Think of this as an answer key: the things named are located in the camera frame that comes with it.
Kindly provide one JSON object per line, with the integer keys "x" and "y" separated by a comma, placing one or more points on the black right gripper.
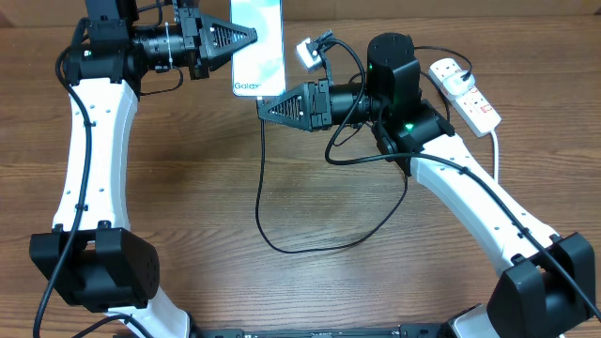
{"x": 309, "y": 92}

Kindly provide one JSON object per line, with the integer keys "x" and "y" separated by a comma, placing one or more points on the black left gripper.
{"x": 202, "y": 34}

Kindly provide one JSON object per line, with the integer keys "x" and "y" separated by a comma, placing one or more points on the blue Samsung smartphone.
{"x": 258, "y": 70}

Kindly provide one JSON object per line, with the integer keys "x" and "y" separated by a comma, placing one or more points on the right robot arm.
{"x": 546, "y": 283}

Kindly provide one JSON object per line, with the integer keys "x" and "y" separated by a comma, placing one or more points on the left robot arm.
{"x": 90, "y": 257}

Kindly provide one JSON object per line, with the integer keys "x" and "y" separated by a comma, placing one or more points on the white USB charger plug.
{"x": 458, "y": 84}

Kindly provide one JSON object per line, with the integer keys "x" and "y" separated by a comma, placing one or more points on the white power strip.
{"x": 473, "y": 107}

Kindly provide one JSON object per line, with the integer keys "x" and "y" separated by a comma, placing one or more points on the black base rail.
{"x": 324, "y": 333}

